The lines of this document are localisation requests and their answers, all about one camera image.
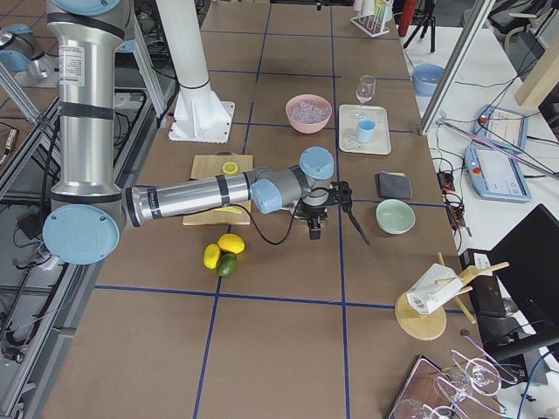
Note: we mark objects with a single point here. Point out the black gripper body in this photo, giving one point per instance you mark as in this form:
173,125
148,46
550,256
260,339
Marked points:
313,214

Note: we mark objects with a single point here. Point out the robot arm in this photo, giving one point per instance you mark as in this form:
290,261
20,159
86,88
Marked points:
22,54
95,198

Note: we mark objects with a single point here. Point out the pink bowl of ice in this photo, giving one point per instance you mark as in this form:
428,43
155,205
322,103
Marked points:
308,113

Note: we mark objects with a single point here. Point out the light blue cup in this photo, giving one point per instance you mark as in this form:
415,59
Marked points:
365,130

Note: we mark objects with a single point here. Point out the green bowl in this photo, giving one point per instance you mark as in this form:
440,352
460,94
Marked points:
395,217

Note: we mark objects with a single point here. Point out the yellow lemon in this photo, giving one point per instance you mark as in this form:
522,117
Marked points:
232,243
212,254

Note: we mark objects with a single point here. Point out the grey folded cloth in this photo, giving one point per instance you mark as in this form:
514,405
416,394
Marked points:
390,185

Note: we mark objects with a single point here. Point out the lemon half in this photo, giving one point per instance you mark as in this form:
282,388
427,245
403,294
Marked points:
229,168

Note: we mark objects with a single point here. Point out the green avocado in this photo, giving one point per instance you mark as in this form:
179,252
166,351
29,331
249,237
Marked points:
227,264

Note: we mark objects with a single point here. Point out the cream serving tray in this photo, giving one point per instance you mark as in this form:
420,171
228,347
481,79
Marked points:
380,143

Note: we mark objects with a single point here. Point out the wooden cutting board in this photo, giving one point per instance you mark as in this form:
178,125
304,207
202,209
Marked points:
211,165

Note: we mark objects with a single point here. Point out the clear wine glass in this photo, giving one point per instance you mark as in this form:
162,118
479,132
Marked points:
364,93

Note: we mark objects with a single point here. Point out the wooden stand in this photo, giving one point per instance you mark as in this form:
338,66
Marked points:
431,326

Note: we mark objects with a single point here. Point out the blue bowl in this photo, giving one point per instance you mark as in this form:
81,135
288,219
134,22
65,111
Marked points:
425,79

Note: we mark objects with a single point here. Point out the near teach pendant tablet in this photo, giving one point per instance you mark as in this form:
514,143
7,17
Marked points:
495,176

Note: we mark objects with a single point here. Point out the teach pendant tablet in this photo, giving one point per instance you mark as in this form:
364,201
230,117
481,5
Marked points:
503,127
495,176

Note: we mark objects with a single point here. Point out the far teach pendant tablet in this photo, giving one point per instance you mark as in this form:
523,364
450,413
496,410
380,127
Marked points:
503,127

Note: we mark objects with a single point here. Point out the black monitor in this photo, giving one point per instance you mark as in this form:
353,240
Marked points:
531,280

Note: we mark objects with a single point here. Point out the red fire extinguisher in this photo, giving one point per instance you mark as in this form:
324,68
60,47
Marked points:
406,17

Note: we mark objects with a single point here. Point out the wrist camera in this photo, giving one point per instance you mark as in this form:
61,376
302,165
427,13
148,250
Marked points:
340,194

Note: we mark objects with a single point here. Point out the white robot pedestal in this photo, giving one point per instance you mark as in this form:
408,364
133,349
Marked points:
199,115

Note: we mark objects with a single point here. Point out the white wire cup rack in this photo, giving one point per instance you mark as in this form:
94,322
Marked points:
372,16

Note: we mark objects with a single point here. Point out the aluminium frame post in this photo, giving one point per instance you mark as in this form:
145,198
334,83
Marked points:
478,17

